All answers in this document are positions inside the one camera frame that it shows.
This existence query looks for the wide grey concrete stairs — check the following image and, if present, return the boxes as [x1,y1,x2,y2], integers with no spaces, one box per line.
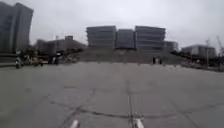
[75,48,188,66]

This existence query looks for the grey concrete paved plaza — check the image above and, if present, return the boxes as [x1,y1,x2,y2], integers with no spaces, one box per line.
[0,61,224,128]

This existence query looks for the grey multi-storey block building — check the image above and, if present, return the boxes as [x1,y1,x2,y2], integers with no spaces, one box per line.
[85,25,167,52]

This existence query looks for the low dark building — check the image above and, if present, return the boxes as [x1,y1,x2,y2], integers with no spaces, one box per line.
[34,35,88,55]

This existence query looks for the small grey building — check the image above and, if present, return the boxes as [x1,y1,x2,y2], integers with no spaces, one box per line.
[163,40,180,52]

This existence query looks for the robot's own part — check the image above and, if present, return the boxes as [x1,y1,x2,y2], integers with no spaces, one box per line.
[69,119,80,128]
[134,118,145,128]

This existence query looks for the row of parked scooters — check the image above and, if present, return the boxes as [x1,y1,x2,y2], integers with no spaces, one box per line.
[14,49,66,70]

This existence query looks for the low grey building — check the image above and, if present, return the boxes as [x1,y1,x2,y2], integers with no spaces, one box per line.
[180,44,218,58]

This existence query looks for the tall grey glass building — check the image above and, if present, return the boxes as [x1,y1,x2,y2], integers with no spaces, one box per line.
[0,1,35,55]

